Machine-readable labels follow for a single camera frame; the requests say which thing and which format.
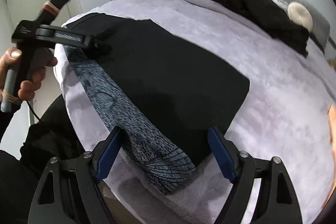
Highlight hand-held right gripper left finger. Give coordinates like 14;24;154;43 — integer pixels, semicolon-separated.
28;126;124;224

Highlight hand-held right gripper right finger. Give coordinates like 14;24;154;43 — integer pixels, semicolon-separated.
207;126;302;224

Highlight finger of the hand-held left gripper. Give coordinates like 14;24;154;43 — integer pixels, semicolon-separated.
52;25;114;56

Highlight black pants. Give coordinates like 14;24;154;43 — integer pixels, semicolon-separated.
62;13;250;164

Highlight person's left hand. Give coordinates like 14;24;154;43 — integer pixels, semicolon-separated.
0;47;58;102

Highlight bed with lilac blanket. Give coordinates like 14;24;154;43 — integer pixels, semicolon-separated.
54;0;336;224

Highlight person's black clothing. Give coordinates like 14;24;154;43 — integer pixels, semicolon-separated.
0;94;105;224

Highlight peach cloth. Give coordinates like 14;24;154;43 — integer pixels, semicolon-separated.
328;105;336;146

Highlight black coat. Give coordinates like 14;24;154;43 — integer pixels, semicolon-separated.
218;0;310;57

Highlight round cream cushion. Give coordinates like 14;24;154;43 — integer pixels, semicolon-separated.
287;1;313;31

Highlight grey quilted pillow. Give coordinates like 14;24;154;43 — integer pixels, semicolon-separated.
307;13;331;55

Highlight black cable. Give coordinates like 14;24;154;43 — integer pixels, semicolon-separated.
25;100;42;122

